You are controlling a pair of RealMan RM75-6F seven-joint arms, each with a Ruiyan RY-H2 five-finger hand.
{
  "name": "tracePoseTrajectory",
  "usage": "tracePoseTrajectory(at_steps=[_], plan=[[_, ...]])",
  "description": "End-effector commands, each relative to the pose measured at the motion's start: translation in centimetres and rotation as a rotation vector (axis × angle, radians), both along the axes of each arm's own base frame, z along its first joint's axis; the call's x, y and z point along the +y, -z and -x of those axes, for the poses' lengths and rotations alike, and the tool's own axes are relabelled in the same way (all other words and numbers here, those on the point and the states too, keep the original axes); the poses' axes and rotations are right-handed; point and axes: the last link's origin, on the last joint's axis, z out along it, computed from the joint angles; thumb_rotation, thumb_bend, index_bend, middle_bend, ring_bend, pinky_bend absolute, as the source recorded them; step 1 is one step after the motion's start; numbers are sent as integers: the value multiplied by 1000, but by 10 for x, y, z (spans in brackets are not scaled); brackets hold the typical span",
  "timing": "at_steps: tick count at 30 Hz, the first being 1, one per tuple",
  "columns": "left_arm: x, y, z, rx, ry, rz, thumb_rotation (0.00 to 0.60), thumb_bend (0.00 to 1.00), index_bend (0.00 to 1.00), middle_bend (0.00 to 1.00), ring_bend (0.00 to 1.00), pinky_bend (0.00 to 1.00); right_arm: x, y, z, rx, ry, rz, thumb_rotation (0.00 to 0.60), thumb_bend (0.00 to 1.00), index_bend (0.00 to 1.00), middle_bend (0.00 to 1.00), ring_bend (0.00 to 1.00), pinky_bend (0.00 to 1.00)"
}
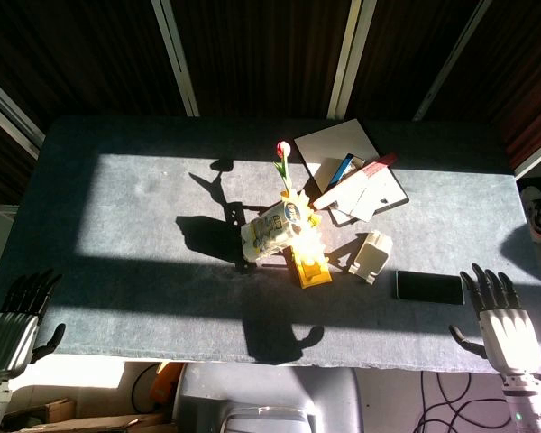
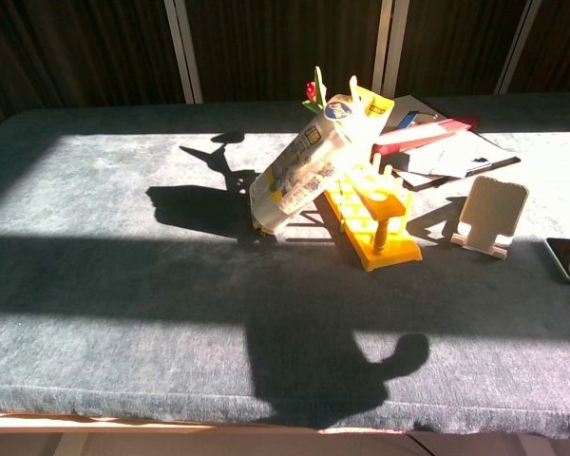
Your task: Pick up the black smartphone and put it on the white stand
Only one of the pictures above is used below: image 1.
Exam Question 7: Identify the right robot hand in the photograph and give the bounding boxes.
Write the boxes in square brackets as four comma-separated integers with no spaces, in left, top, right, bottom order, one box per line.
[448,263,541,375]

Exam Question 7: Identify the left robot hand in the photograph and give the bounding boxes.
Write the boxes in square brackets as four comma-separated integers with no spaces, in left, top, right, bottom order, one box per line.
[0,268,68,380]

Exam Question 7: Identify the black smartphone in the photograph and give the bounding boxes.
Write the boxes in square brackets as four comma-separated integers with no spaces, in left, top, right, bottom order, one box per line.
[392,269,465,306]

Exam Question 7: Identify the beige phone stand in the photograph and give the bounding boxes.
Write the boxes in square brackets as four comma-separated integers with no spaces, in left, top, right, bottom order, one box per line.
[347,229,394,286]

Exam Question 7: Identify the small brown cardboard box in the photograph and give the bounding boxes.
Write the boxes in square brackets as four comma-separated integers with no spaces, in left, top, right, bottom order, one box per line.
[2,397,78,429]

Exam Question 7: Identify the flat brown cardboard box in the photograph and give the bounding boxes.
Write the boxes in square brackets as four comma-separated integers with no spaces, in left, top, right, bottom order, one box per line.
[20,410,179,433]

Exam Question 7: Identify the orange object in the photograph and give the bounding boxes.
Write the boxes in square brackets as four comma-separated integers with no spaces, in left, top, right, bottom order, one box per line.
[149,362,185,405]

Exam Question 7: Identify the dark grey felt table mat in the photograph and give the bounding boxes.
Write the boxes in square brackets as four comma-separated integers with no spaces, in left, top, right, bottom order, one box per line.
[0,115,541,375]

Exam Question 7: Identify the black framed tablet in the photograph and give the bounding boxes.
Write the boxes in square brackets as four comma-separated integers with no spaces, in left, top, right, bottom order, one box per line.
[326,166,410,226]

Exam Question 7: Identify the white card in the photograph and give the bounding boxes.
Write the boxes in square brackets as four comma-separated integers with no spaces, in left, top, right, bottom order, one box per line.
[342,180,391,224]

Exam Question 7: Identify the yellow plastic holder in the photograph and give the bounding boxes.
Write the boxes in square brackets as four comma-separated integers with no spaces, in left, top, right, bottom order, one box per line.
[280,189,334,290]

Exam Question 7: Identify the red and white long box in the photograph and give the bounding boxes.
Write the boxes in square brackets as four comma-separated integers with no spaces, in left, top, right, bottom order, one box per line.
[313,152,399,211]

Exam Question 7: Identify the blue small box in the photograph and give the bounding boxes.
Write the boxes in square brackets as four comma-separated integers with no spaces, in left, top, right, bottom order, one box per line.
[326,152,366,190]

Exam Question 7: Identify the grey chair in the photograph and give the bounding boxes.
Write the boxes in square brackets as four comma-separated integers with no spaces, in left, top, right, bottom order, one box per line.
[170,363,366,433]

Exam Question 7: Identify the artificial red white tulip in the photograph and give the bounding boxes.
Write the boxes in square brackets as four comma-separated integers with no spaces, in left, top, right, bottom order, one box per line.
[272,140,294,193]

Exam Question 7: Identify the black floor cables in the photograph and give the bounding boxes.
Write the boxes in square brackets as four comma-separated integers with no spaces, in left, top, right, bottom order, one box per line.
[417,370,518,433]

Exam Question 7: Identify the black looped cable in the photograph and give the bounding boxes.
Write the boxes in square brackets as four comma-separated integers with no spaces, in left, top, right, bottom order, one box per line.
[130,363,163,414]

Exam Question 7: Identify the white window frame bar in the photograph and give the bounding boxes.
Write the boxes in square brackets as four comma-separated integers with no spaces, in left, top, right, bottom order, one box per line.
[326,0,379,121]
[412,0,495,122]
[151,0,200,117]
[0,67,46,160]

